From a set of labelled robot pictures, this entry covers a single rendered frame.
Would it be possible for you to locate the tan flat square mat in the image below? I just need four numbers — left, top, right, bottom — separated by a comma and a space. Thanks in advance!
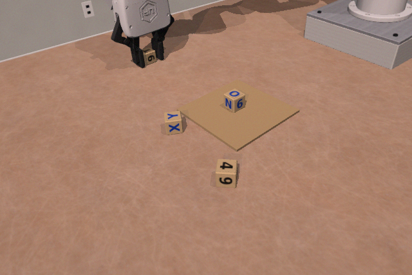
177, 79, 299, 152

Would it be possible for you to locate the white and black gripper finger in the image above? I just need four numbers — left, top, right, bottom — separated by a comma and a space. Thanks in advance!
151, 15, 174, 60
111, 16, 145, 68

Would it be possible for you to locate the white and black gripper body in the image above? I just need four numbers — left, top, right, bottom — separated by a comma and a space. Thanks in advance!
112, 0, 171, 38

